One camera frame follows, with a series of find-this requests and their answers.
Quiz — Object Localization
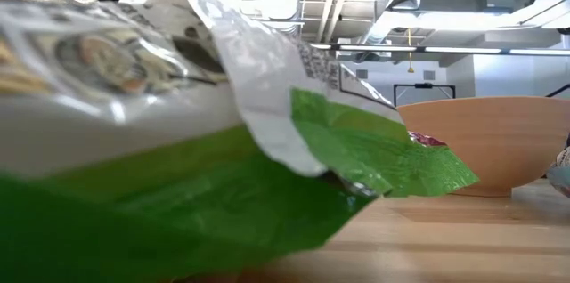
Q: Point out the orange bowl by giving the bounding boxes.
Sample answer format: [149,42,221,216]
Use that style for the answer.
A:
[395,95,570,198]

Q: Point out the white green food packet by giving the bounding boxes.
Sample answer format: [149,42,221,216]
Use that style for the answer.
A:
[0,0,480,283]

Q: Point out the yellow hanging cord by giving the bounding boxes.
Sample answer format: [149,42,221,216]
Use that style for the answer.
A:
[406,28,416,74]

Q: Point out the black metal rack frame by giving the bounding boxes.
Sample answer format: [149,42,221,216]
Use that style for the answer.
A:
[393,82,457,107]

